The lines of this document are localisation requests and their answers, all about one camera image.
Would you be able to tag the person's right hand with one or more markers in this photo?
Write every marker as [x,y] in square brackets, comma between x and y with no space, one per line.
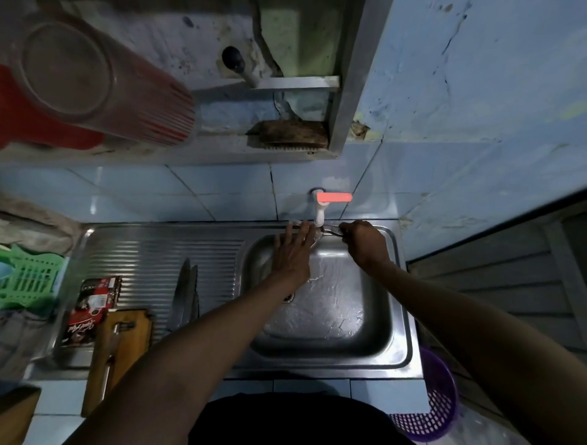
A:
[367,245]

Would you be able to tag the person's left hand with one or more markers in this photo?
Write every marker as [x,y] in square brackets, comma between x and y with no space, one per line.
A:
[293,256]

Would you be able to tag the small wooden cutting board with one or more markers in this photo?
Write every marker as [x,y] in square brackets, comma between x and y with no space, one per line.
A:
[130,334]

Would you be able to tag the knives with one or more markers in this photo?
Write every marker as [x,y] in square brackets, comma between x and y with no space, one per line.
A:
[112,353]

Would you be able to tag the person's right forearm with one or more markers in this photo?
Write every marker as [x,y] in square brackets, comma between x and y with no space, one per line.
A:
[495,348]

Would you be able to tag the person's left forearm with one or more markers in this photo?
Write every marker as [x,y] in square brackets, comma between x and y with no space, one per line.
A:
[183,367]

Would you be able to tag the person's black clothing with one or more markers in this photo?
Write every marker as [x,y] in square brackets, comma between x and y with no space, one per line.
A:
[298,422]

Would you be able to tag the wooden scrub brush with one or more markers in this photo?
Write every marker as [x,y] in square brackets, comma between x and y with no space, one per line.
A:
[289,134]

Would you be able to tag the grey slatted wooden door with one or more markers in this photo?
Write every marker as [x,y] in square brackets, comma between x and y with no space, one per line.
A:
[495,284]

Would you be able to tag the stainless steel sink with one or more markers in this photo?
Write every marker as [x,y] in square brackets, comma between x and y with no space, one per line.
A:
[137,256]

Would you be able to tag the purple plastic basket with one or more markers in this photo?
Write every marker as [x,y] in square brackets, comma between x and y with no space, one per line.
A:
[440,412]

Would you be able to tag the red black sachet pack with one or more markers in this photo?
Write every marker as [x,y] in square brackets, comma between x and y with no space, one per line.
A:
[91,309]

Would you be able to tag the red striped drinking glass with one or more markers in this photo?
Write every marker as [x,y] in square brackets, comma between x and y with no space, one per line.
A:
[114,87]

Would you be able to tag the green plastic basket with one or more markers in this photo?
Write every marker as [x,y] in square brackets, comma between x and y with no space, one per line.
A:
[30,277]

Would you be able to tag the checked dishcloth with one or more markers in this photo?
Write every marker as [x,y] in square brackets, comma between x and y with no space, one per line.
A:
[20,344]

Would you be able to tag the red plastic cup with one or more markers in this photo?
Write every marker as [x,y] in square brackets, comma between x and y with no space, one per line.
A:
[36,124]

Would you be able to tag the wooden knife block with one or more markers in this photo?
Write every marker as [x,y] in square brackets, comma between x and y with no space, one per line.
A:
[16,415]

